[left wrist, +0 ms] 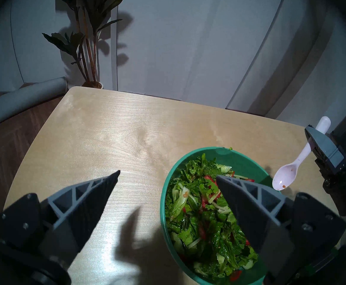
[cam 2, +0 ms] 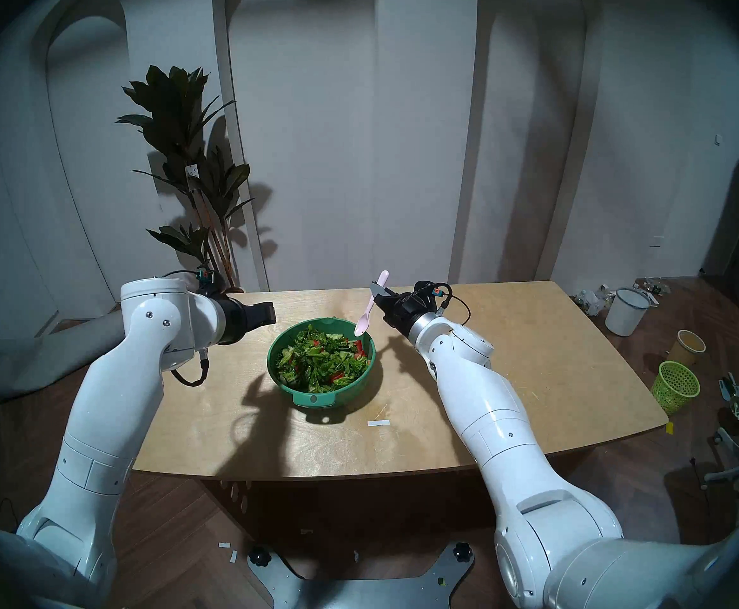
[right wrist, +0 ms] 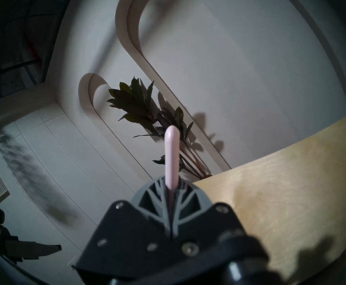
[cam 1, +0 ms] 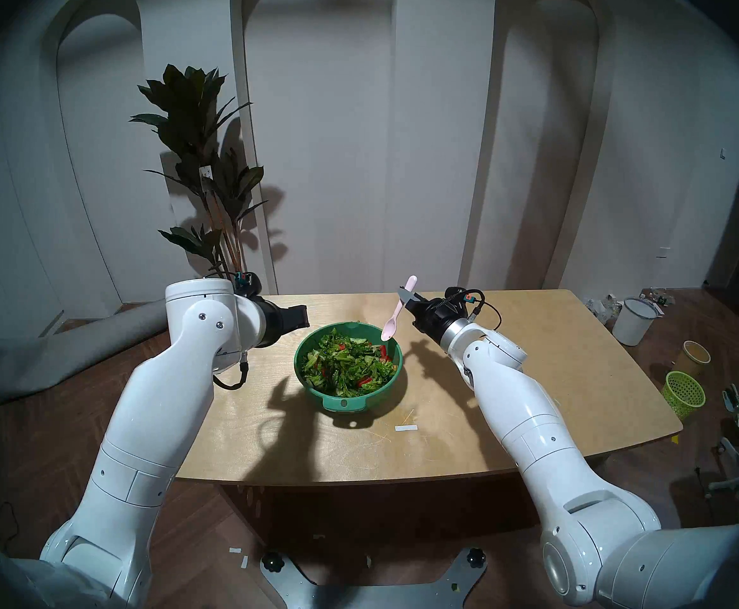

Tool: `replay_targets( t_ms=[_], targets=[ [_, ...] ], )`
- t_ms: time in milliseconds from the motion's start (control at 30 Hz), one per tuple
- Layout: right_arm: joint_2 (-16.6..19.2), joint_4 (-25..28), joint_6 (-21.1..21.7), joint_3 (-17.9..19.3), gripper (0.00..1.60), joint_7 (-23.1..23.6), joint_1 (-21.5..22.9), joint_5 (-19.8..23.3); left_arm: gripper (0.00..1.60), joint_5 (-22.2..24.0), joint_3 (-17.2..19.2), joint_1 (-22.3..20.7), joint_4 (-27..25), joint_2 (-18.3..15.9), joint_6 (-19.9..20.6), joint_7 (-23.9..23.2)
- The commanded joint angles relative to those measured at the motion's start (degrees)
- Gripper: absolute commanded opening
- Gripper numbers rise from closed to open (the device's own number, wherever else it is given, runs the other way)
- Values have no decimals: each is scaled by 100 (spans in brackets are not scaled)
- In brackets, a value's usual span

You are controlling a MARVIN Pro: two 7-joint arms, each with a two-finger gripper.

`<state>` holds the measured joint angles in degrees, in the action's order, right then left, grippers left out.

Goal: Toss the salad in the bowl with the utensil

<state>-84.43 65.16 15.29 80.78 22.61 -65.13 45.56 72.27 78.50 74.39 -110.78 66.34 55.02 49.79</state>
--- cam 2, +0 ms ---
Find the green salad bowl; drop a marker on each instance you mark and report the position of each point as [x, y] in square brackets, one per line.
[322, 398]

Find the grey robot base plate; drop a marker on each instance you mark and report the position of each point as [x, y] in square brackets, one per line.
[356, 592]

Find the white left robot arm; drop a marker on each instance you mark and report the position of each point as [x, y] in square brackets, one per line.
[109, 424]

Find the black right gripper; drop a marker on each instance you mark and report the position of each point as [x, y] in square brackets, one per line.
[407, 313]

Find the green mesh basket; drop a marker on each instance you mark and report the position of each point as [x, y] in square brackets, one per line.
[675, 386]

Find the white bucket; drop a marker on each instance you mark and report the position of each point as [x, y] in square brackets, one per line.
[626, 316]

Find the black base knob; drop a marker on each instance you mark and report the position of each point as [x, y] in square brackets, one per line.
[462, 550]
[258, 556]

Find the tall dark green plant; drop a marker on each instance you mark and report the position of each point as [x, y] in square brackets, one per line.
[176, 119]

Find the pale pink plastic spoon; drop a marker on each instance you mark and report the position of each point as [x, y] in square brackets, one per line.
[363, 322]

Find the tan paper cup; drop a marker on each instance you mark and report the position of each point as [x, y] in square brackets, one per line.
[688, 347]

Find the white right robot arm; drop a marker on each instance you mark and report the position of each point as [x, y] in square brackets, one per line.
[502, 436]

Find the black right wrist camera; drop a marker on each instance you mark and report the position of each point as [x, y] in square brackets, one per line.
[426, 292]

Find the chopped vegetable salad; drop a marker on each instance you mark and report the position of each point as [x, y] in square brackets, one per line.
[318, 360]

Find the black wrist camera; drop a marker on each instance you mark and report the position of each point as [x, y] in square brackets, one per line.
[211, 283]
[426, 292]

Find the pale clutter pile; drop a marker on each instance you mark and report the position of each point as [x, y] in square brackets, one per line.
[591, 300]

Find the rolled grey mat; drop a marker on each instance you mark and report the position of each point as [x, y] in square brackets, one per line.
[39, 354]

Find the dark clutter pile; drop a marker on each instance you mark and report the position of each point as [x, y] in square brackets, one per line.
[648, 287]

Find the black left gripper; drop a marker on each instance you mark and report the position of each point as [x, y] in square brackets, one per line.
[235, 321]

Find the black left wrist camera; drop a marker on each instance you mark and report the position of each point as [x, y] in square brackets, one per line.
[211, 283]

